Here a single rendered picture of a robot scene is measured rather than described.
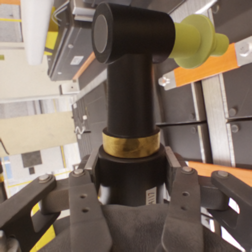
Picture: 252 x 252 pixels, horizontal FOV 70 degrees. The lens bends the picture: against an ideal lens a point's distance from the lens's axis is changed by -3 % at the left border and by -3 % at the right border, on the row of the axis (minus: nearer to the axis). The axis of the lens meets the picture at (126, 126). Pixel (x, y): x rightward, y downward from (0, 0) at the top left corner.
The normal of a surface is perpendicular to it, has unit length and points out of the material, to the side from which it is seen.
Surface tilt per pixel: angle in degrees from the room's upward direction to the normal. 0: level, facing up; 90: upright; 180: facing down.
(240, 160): 0
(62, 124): 90
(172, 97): 0
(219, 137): 0
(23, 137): 90
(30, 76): 90
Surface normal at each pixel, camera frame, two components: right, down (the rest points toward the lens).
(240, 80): -0.87, 0.15
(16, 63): 0.47, -0.05
